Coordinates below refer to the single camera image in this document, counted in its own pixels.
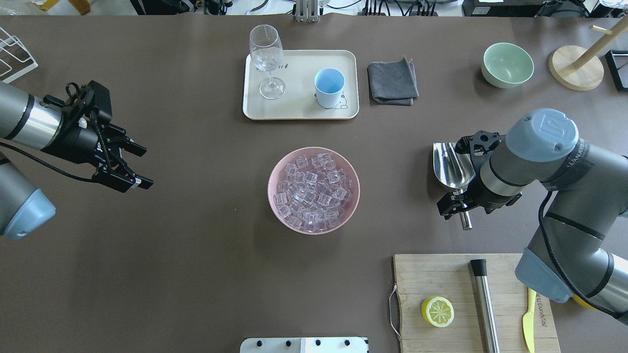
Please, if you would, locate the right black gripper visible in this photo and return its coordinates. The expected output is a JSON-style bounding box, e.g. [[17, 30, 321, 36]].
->
[[437, 130, 522, 219]]

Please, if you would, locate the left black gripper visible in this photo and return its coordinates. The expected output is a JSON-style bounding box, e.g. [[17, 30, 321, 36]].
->
[[42, 81, 154, 193]]

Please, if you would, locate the steel ice scoop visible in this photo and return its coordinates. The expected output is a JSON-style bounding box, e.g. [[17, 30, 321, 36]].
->
[[433, 142, 476, 231]]

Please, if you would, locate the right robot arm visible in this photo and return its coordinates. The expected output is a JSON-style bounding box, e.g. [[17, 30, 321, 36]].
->
[[437, 108, 628, 324]]

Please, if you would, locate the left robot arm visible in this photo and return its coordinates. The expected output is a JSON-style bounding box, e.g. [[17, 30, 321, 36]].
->
[[0, 81, 154, 240]]

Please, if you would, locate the pile of clear ice cubes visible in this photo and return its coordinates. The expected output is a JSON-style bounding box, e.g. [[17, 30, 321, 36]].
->
[[273, 153, 353, 232]]

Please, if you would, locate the light blue cup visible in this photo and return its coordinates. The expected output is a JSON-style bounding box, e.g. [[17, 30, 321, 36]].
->
[[314, 68, 345, 109]]

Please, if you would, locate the wooden cup tree stand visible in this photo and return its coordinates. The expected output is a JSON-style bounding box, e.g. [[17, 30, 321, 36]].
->
[[548, 16, 628, 91]]

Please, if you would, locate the steel muddler black tip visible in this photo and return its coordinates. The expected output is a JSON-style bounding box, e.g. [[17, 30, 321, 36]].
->
[[470, 259, 501, 353]]

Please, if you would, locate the half lemon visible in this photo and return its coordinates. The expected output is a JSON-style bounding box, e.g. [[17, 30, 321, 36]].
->
[[421, 296, 455, 328]]

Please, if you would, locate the grey folded cloth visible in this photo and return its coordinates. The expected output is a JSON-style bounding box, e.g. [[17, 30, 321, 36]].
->
[[367, 56, 419, 106]]

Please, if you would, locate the yellow plastic knife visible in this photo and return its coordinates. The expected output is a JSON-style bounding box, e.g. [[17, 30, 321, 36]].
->
[[521, 288, 537, 353]]

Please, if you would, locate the green bowl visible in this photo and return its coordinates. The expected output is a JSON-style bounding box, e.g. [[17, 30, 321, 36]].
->
[[481, 43, 535, 89]]

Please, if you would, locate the yellow lemon lower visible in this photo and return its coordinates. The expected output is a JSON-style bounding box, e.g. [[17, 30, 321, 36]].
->
[[572, 294, 597, 310]]

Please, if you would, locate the pink bowl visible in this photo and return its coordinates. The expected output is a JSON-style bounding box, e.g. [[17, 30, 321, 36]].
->
[[267, 147, 361, 236]]

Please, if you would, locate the clear wine glass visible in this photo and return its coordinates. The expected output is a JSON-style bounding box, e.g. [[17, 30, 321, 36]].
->
[[249, 24, 285, 100]]

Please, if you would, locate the cream serving tray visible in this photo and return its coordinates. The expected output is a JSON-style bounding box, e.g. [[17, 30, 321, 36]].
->
[[242, 50, 360, 121]]

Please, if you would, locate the black framed glass tray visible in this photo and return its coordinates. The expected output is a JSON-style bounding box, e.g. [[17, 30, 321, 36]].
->
[[605, 50, 628, 92]]

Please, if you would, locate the white wire cup rack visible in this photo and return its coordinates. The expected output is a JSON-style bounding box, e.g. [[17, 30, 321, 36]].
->
[[0, 27, 39, 83]]

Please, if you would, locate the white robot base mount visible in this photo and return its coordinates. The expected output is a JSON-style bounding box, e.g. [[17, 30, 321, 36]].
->
[[239, 336, 369, 353]]

